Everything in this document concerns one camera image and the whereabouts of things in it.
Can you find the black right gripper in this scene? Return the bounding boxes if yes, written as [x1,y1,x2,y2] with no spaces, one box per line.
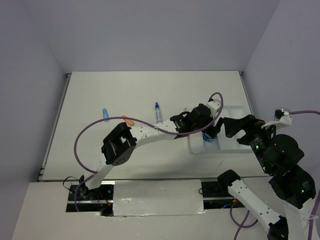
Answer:
[221,111,277,171]

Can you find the blue paint jar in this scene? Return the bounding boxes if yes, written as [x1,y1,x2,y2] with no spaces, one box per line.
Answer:
[202,132,216,143]

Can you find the clear blue spray bottle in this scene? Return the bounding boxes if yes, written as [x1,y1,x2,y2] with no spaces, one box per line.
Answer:
[154,102,163,124]

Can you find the orange highlighter cap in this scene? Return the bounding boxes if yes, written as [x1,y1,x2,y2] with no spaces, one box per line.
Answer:
[122,115,135,127]

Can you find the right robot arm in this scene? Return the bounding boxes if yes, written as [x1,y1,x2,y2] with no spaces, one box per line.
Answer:
[216,114,320,240]

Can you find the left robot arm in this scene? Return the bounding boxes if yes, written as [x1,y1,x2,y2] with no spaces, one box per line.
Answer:
[75,100,224,200]

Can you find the clear plastic organizer tray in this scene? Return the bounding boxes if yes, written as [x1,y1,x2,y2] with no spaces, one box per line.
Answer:
[187,105,252,155]

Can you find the blue highlighter cap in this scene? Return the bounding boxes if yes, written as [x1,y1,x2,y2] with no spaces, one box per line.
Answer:
[102,108,109,122]

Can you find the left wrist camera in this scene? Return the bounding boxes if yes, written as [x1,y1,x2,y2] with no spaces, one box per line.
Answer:
[205,99,222,116]

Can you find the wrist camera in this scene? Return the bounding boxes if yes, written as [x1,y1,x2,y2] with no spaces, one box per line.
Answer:
[261,107,292,130]
[205,99,222,116]

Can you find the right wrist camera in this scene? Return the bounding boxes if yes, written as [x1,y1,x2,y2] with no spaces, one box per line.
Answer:
[261,107,292,130]

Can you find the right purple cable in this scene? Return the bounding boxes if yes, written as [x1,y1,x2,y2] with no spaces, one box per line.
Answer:
[229,109,320,240]

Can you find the purple cable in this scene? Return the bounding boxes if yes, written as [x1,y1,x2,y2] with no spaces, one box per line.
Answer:
[74,92,224,212]
[229,109,320,240]

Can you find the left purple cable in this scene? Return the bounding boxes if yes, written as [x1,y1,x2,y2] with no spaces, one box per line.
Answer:
[74,92,224,212]

